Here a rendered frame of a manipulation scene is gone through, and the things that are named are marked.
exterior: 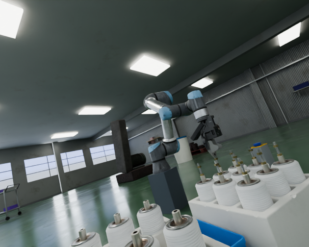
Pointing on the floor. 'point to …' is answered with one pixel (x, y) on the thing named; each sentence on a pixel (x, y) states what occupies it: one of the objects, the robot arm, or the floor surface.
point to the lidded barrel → (180, 156)
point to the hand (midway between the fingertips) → (213, 155)
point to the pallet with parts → (197, 149)
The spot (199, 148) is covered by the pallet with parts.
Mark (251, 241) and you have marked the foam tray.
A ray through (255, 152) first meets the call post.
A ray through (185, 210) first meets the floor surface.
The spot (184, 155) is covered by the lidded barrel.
